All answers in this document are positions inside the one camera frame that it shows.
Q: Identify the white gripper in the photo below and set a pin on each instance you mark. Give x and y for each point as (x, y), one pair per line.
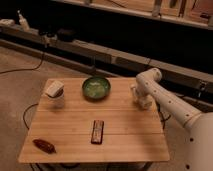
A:
(145, 102)

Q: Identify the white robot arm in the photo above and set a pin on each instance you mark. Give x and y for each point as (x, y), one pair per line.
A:
(197, 123)

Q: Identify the green ceramic bowl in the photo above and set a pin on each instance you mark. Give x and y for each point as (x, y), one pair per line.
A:
(96, 87)

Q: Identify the white spray bottle on shelf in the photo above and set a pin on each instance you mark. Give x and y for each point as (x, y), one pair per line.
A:
(23, 22)

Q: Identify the brown chocolate bar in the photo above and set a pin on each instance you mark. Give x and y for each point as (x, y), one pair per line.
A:
(97, 132)

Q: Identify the white cup with lid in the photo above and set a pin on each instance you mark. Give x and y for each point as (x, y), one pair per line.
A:
(55, 93)

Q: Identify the black object on ledge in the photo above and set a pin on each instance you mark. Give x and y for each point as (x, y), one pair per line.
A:
(66, 35)

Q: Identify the red-brown sausage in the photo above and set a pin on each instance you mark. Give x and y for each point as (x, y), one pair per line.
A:
(44, 146)

